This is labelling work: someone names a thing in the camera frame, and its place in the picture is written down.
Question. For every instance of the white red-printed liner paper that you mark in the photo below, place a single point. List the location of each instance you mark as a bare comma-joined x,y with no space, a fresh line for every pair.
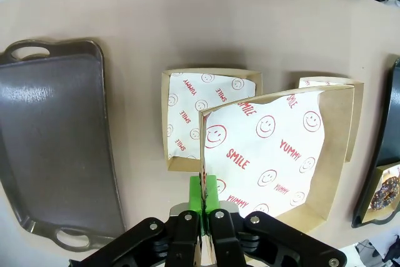
187,107
312,83
250,142
392,171

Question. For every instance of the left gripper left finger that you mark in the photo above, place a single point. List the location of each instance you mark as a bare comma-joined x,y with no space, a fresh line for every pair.
150,245

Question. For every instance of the chocolate sprinkle donut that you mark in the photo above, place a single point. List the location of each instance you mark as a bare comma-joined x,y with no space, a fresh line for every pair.
386,195

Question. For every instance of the brown cardboard food box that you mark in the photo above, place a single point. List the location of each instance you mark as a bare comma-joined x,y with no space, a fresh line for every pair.
181,164
337,154
357,117
379,171

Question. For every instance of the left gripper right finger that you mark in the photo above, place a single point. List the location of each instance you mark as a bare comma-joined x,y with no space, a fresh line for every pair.
265,242

